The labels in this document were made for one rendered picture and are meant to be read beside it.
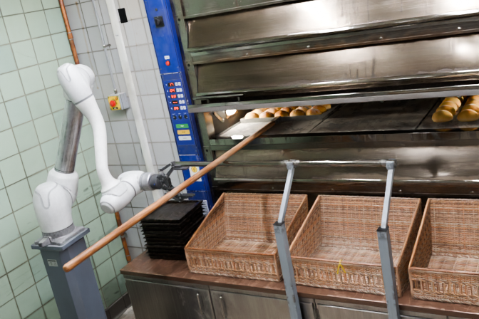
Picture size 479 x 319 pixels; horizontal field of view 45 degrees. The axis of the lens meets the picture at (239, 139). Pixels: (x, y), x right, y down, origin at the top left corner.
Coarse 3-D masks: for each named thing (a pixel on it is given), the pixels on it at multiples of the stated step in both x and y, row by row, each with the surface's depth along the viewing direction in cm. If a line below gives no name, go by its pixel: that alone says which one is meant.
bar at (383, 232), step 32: (256, 160) 283; (288, 160) 273; (320, 160) 265; (352, 160) 256; (384, 160) 249; (288, 192) 267; (384, 224) 237; (288, 256) 264; (384, 256) 237; (288, 288) 268
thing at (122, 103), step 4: (124, 92) 358; (108, 96) 357; (112, 96) 355; (116, 96) 354; (120, 96) 354; (124, 96) 357; (108, 100) 358; (116, 100) 355; (120, 100) 354; (124, 100) 357; (116, 104) 356; (120, 104) 355; (124, 104) 357; (112, 108) 359; (116, 108) 357; (120, 108) 355; (124, 108) 357
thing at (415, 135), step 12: (324, 132) 306; (336, 132) 301; (348, 132) 297; (360, 132) 293; (372, 132) 289; (384, 132) 286; (396, 132) 282; (408, 132) 278; (420, 132) 275; (432, 132) 272; (444, 132) 269; (456, 132) 266; (468, 132) 264; (216, 144) 337; (228, 144) 333; (252, 144) 324; (264, 144) 320
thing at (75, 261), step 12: (240, 144) 306; (228, 156) 294; (204, 168) 277; (192, 180) 266; (168, 192) 253; (156, 204) 243; (144, 216) 236; (120, 228) 224; (108, 240) 218; (84, 252) 208; (72, 264) 202
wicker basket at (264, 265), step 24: (216, 216) 334; (240, 216) 337; (264, 216) 329; (288, 216) 321; (192, 240) 313; (216, 240) 333; (240, 240) 336; (264, 240) 329; (288, 240) 293; (192, 264) 308; (216, 264) 300; (240, 264) 292; (264, 264) 284
